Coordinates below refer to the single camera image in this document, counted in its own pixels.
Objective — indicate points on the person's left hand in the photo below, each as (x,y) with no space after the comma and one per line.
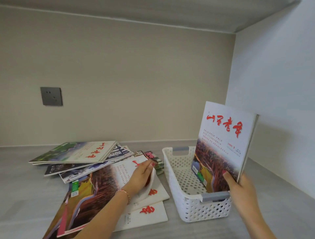
(137,178)

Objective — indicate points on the person's right thumb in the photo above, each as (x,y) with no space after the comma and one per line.
(229,177)

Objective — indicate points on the person's left fingers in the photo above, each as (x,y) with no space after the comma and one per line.
(147,167)

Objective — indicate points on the pile of scattered magazines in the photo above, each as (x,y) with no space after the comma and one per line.
(73,153)

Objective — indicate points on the white perforated plastic basket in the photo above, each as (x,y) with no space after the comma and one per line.
(194,204)

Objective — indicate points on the person's right hand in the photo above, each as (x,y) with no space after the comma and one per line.
(243,197)

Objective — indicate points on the grey wall socket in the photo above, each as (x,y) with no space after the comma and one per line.
(51,96)

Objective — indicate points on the white red-title autumn magazine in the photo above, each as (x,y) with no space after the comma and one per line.
(222,145)
(101,187)

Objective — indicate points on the person's left forearm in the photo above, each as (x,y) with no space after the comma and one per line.
(103,219)

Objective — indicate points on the person's right forearm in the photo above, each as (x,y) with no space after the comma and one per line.
(256,225)

